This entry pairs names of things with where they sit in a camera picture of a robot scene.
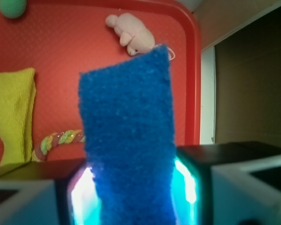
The gripper left finger with light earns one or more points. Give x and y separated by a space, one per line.
48 193

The gripper right finger with light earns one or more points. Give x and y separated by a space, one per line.
227 184

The blue sponge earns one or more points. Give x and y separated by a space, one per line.
128 122

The yellow microfiber cloth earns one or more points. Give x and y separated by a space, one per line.
17 96

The brown cardboard panel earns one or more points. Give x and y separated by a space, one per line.
240 71

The pink plush toy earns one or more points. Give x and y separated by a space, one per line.
132 33

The green textured ball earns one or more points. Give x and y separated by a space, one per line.
12 8

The multicolour rope toy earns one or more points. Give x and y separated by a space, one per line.
42 150

